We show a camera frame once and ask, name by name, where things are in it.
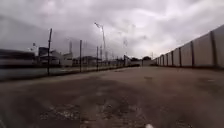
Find tall street lamp pole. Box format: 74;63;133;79
93;22;108;62

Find brown dirt road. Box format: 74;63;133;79
0;65;224;128

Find low buildings behind fence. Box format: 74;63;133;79
0;46;154;68

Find wire fence with dark posts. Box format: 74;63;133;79
0;27;143;81

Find long pale panel wall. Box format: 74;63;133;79
153;23;224;70

